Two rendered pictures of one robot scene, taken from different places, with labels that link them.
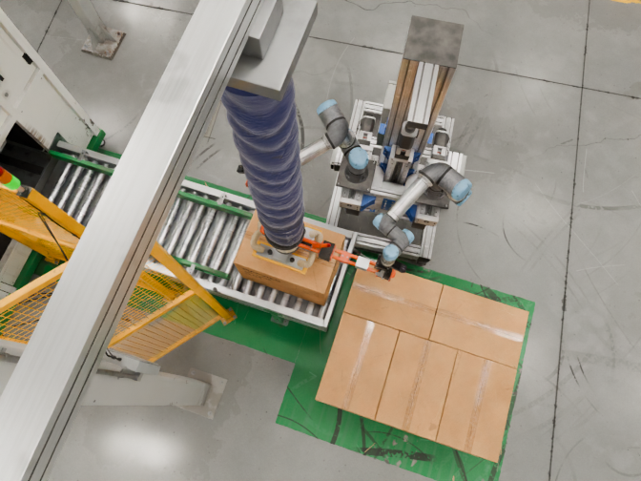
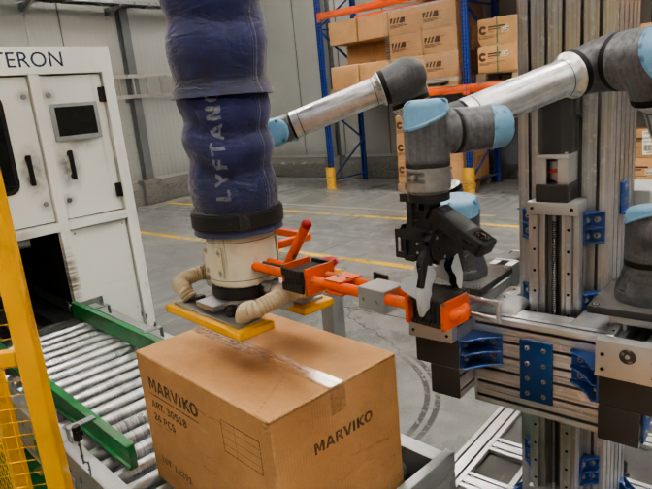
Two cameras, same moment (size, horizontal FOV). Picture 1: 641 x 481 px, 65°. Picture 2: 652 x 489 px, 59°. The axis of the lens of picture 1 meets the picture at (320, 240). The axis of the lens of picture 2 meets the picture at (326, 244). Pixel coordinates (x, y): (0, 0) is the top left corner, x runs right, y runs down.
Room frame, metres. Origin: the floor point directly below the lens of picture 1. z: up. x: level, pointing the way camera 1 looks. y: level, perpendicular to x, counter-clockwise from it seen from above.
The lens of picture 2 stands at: (-0.23, -0.63, 1.57)
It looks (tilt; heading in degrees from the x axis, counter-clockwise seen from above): 14 degrees down; 27
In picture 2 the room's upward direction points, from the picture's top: 5 degrees counter-clockwise
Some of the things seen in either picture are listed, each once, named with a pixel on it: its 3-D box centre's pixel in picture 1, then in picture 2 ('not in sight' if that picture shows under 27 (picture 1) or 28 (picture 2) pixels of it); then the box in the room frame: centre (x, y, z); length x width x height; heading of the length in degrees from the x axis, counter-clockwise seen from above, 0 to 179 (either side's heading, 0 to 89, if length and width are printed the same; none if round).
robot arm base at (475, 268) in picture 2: (357, 169); (460, 256); (1.40, -0.24, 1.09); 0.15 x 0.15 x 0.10
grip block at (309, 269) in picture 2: (326, 250); (308, 275); (0.84, -0.03, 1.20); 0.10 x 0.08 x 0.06; 159
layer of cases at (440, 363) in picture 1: (419, 357); not in sight; (0.31, -0.68, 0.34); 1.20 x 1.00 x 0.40; 71
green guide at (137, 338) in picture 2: (152, 179); (152, 339); (1.58, 1.22, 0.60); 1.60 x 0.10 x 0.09; 71
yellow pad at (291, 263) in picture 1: (280, 256); (215, 309); (0.84, 0.23, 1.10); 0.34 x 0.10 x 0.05; 69
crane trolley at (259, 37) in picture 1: (243, 19); not in sight; (0.94, 0.19, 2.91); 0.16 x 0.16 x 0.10; 71
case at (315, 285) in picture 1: (291, 257); (267, 419); (0.93, 0.19, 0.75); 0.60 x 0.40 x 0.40; 69
